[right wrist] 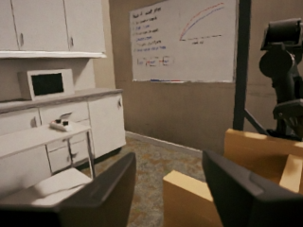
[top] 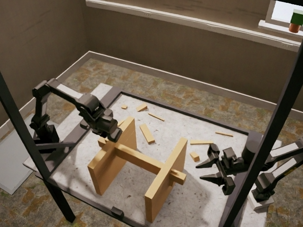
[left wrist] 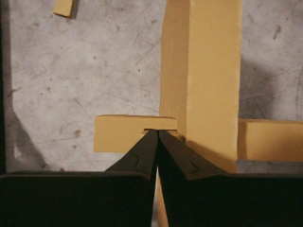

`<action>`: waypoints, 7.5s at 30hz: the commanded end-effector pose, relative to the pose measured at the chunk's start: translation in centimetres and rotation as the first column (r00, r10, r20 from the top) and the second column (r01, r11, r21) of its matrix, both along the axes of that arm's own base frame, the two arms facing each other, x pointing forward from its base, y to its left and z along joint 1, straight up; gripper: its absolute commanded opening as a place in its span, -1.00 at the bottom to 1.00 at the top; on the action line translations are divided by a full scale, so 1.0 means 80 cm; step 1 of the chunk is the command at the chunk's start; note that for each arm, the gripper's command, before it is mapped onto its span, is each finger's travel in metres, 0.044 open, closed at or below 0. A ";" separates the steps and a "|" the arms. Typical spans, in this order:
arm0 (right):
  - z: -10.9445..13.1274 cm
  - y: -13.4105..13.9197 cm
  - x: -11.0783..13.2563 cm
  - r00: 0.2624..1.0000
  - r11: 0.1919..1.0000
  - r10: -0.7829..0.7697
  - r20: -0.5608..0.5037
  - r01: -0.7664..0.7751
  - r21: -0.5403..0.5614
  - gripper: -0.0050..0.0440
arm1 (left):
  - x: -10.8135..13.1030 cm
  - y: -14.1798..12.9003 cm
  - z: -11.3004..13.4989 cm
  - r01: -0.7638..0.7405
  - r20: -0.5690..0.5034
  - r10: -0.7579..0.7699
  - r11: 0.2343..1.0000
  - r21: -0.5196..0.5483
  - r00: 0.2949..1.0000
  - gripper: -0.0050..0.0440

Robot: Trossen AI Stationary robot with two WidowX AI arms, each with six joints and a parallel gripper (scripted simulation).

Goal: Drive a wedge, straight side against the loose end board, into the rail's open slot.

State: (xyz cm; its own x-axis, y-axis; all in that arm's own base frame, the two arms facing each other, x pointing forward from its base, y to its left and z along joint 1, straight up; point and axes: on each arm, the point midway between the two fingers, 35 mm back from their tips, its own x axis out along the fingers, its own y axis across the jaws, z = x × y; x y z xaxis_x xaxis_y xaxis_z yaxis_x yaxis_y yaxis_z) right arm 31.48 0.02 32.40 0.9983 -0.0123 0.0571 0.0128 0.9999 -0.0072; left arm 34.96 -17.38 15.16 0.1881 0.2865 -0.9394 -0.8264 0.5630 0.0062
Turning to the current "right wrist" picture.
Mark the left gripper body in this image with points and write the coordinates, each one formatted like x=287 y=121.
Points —
x=287 y=89

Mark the wooden rail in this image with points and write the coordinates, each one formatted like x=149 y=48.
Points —
x=292 y=173

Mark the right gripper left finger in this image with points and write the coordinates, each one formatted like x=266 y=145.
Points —
x=104 y=202

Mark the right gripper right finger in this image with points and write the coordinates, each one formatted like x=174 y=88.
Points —
x=245 y=199

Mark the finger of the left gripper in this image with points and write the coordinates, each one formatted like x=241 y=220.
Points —
x=296 y=123

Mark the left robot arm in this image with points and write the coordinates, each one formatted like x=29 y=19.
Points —
x=277 y=62

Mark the tan wooden board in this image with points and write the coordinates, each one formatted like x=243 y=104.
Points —
x=188 y=203
x=264 y=155

